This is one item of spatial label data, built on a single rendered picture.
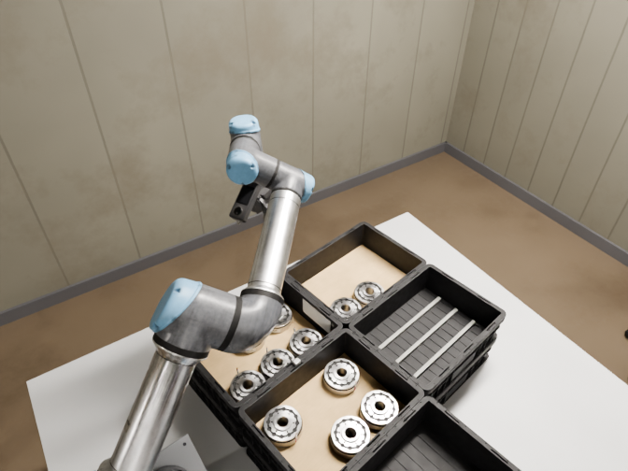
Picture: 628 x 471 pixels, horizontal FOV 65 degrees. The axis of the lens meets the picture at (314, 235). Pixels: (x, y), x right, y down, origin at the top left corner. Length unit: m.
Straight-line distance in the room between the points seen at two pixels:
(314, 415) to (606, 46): 2.52
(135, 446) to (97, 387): 0.71
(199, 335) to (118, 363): 0.84
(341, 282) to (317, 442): 0.58
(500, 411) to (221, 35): 2.03
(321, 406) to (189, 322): 0.60
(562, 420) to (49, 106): 2.30
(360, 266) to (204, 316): 0.93
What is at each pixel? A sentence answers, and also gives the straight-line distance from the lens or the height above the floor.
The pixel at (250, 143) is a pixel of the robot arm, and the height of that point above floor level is 1.48.
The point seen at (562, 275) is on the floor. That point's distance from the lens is 3.28.
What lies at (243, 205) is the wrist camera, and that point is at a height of 1.29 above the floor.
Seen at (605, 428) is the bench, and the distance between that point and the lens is 1.80.
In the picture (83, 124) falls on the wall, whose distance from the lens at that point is 2.57.
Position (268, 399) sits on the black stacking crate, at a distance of 1.40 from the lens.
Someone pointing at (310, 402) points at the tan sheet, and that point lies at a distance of 1.46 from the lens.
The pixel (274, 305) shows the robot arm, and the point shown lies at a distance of 1.05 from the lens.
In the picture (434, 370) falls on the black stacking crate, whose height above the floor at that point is 0.83.
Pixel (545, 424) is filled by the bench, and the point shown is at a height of 0.70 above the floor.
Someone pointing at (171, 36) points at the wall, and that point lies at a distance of 2.55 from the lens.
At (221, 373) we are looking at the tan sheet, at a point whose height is 0.83.
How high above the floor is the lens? 2.10
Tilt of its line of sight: 41 degrees down
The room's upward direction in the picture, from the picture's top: straight up
